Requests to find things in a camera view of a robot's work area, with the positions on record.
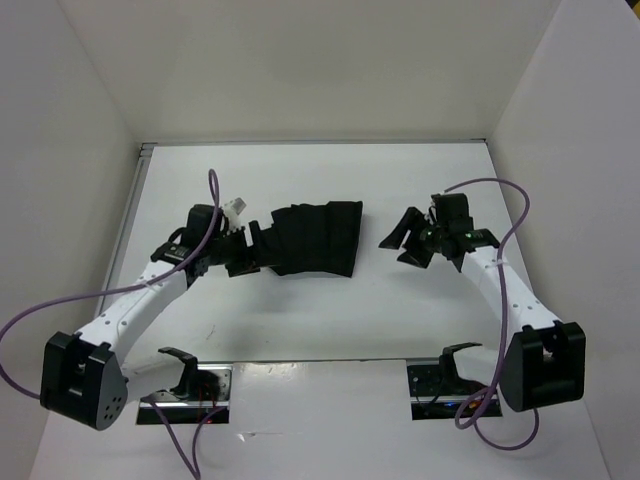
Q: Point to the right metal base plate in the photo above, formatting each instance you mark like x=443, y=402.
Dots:
x=431, y=397

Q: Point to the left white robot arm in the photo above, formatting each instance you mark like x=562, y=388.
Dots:
x=85, y=377

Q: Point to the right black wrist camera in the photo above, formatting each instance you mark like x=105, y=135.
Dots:
x=452, y=210

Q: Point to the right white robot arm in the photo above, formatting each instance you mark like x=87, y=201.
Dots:
x=543, y=363

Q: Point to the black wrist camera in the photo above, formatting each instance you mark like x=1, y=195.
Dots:
x=198, y=222
x=452, y=210

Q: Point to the metal base plate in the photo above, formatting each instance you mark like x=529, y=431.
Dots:
x=209, y=400
x=431, y=397

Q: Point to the black pleated skirt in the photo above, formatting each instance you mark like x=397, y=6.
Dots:
x=312, y=238

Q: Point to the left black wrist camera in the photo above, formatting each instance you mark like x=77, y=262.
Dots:
x=198, y=222

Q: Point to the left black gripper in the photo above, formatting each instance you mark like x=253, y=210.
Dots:
x=247, y=262

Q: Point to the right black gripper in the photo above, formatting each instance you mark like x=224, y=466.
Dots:
x=409, y=220

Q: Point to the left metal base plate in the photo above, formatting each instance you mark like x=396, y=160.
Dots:
x=209, y=400

